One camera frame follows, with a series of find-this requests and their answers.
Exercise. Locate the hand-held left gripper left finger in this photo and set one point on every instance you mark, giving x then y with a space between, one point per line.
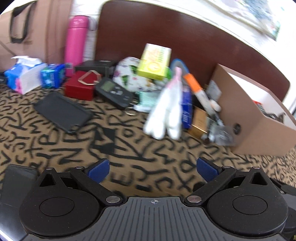
99 170

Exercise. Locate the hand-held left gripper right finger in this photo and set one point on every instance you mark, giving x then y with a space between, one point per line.
207 170

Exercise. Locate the brown cardboard storage box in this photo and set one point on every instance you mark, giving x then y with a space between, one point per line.
259 136

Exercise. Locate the black wallet case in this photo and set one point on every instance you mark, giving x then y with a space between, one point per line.
62 111

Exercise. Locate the black pen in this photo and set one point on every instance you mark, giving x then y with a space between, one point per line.
209 135

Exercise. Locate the tan letter-print cloth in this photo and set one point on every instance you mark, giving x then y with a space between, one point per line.
69 148

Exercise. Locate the clear adhesive hook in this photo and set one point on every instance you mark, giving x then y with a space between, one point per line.
223 135

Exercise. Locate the gold box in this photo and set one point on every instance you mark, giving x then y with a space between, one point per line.
198 120

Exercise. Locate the black marker with white print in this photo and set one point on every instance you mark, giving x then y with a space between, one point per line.
218 119

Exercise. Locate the blue slim box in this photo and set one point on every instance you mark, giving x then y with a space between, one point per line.
186 111

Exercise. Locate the small white bottle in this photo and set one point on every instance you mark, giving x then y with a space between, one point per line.
215 105

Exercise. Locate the white and pink glove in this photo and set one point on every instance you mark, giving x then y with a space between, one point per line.
168 109

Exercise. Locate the clear plastic packet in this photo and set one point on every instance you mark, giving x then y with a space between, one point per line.
212 90

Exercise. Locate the black digital scale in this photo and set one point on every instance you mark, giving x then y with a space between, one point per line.
111 90

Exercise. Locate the light green packet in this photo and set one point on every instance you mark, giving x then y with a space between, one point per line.
145 102

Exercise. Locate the steel wool scrubber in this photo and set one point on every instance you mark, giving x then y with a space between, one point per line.
262 109

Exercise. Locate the red packet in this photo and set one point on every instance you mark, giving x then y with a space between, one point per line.
257 102

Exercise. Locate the red box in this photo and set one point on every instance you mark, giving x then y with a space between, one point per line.
76 89

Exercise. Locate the black metal hook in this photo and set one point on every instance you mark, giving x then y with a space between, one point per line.
275 115

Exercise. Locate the orange-capped white tube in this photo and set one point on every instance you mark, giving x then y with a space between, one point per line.
194 84

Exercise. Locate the dark grey case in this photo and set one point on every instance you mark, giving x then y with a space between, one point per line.
13 185

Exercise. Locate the white floral bowl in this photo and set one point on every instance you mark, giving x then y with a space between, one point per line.
129 74

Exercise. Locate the black cardboard box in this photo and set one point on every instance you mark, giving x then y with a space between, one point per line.
97 67

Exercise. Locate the green plastic piece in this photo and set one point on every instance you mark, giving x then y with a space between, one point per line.
168 73

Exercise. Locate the small blue-green tissue pack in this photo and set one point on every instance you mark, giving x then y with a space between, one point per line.
52 75

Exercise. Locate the blue plastic lid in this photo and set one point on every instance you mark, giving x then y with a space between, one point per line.
179 63

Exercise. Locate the blue floral tissue pack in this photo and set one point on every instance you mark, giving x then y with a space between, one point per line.
23 76

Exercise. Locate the yellow-green medicine box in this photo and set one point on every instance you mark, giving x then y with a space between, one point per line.
153 61

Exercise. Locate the pink thermos bottle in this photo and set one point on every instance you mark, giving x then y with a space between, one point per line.
76 44

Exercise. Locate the dark brown wooden board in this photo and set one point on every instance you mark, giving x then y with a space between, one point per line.
208 41

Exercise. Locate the brown paper shopping bag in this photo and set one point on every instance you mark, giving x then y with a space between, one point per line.
46 34

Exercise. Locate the floral plastic bag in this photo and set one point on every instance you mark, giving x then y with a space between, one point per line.
254 14

